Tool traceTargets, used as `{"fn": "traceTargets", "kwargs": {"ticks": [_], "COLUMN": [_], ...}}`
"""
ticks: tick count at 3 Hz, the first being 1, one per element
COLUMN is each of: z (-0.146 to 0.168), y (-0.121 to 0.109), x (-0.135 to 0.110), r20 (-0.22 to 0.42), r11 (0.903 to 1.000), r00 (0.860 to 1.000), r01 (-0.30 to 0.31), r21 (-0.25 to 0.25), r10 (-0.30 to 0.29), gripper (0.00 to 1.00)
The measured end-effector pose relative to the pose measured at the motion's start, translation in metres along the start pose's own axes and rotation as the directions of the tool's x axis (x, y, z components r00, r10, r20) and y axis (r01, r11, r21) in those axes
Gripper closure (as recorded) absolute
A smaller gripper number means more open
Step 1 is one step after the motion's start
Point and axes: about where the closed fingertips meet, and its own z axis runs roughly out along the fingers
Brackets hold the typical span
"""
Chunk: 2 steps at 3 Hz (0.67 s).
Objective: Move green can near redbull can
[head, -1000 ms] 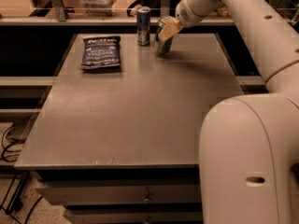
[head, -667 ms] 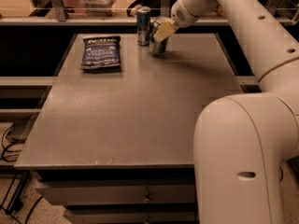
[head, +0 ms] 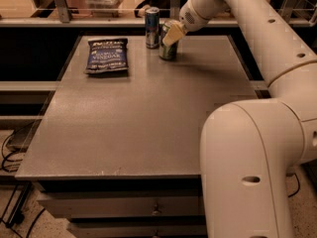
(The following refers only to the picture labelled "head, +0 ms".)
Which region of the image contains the grey metal railing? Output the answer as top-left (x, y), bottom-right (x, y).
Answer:
top-left (0, 0), bottom-right (317, 29)

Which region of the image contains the black cable right floor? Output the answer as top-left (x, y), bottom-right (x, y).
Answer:
top-left (286, 172), bottom-right (301, 198)

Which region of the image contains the lower grey drawer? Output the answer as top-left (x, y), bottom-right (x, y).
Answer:
top-left (67, 216), bottom-right (208, 238)

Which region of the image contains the blue chip bag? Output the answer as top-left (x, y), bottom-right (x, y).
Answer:
top-left (85, 39), bottom-right (129, 74)

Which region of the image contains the green soda can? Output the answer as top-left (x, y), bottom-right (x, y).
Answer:
top-left (158, 20), bottom-right (178, 60)

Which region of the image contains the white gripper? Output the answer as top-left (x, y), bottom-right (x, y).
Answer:
top-left (162, 0), bottom-right (228, 47)

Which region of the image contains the black cables left floor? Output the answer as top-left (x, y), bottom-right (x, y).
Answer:
top-left (0, 122), bottom-right (46, 238)

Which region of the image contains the upper grey drawer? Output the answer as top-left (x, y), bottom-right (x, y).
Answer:
top-left (38, 189), bottom-right (204, 219)

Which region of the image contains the grey drawer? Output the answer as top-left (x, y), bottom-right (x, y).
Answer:
top-left (38, 189), bottom-right (204, 219)
top-left (67, 216), bottom-right (208, 238)

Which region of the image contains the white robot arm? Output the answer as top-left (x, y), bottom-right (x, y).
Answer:
top-left (163, 0), bottom-right (317, 238)

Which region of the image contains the blue silver redbull can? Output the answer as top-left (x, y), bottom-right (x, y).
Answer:
top-left (145, 7), bottom-right (159, 49)

